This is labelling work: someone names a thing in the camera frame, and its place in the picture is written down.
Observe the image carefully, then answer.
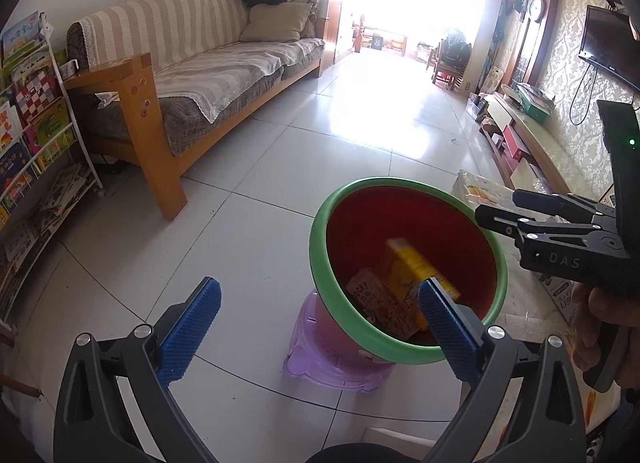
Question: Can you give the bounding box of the patterned cushion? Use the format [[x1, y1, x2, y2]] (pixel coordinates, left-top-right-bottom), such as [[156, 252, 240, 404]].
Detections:
[[290, 0, 320, 39]]

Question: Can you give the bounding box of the white bookshelf with children's books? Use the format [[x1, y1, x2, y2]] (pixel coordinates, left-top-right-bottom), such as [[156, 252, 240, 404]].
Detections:
[[1, 11, 103, 324]]

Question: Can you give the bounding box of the green box on cabinet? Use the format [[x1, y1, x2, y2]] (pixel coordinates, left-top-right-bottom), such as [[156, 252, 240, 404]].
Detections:
[[515, 82, 554, 124]]

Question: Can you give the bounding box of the red bin with green rim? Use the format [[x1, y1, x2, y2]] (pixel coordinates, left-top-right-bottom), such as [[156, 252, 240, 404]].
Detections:
[[309, 177, 508, 365]]

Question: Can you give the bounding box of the printed wrapper in bin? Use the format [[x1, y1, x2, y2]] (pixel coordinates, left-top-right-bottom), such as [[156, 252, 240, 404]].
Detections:
[[346, 269, 427, 341]]

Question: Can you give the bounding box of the beige cushion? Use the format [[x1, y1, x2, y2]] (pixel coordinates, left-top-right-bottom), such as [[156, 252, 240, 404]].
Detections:
[[239, 2, 309, 42]]

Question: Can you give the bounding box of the wooden chair with bag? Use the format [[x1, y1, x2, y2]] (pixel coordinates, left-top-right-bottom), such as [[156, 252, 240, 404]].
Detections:
[[428, 32, 472, 91]]

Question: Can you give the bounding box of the purple plastic stool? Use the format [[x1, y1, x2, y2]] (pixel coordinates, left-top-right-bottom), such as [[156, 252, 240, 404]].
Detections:
[[283, 291, 395, 393]]

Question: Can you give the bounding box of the wall-mounted television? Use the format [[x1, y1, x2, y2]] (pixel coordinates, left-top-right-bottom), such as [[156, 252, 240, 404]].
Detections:
[[578, 6, 640, 91]]

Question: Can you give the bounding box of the right hand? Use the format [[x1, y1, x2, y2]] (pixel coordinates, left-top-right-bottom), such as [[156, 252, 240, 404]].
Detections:
[[573, 284, 640, 391]]

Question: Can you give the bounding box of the wooden sofa with striped cover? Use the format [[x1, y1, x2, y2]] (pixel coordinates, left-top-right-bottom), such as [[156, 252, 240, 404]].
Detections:
[[65, 0, 326, 220]]

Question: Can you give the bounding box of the round wall clock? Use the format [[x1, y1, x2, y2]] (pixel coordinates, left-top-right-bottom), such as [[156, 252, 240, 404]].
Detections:
[[527, 0, 547, 24]]

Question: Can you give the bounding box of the long tv cabinet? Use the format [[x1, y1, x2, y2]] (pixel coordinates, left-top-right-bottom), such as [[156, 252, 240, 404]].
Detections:
[[465, 93, 600, 201]]

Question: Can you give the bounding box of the fruit-print tablecloth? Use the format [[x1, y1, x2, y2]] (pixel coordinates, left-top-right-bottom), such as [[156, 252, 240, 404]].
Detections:
[[451, 170, 622, 438]]

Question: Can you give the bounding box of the yellow medicine box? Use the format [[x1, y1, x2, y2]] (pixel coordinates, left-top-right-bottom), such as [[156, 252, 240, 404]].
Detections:
[[381, 239, 460, 313]]

